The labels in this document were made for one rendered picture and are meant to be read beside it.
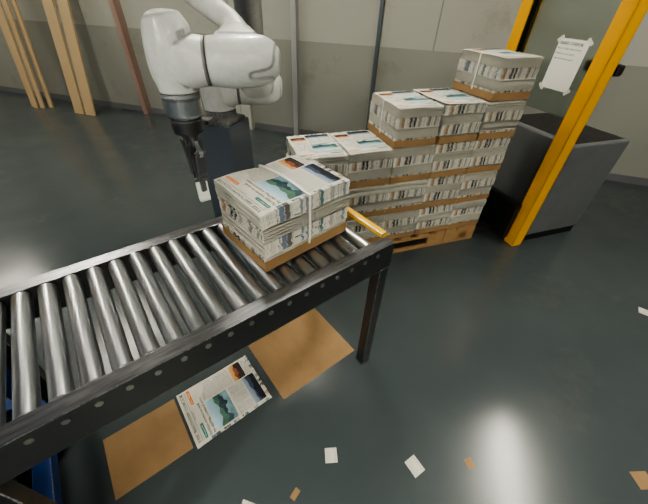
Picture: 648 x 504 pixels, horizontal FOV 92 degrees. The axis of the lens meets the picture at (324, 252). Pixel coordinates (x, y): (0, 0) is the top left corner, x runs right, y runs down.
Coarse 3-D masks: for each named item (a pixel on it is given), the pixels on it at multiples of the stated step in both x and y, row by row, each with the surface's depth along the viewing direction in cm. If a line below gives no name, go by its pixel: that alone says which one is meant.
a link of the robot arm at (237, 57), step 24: (192, 0) 81; (216, 0) 78; (216, 24) 81; (240, 24) 71; (216, 48) 67; (240, 48) 68; (264, 48) 69; (216, 72) 69; (240, 72) 70; (264, 72) 71
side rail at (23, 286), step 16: (208, 224) 125; (160, 240) 116; (224, 240) 132; (112, 256) 108; (128, 256) 110; (192, 256) 126; (48, 272) 101; (64, 272) 102; (80, 272) 103; (0, 288) 95; (16, 288) 96; (32, 288) 97; (112, 288) 112; (64, 304) 105
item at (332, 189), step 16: (288, 160) 119; (304, 160) 119; (304, 176) 109; (320, 176) 110; (336, 176) 110; (320, 192) 102; (336, 192) 108; (320, 208) 106; (336, 208) 112; (320, 224) 111; (336, 224) 118
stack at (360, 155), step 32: (320, 160) 174; (352, 160) 181; (384, 160) 188; (416, 160) 196; (448, 160) 203; (352, 192) 194; (384, 192) 202; (416, 192) 210; (448, 192) 220; (352, 224) 211; (384, 224) 219; (416, 224) 231
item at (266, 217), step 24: (216, 192) 108; (240, 192) 99; (264, 192) 99; (288, 192) 100; (240, 216) 101; (264, 216) 91; (288, 216) 97; (240, 240) 110; (264, 240) 96; (288, 240) 104
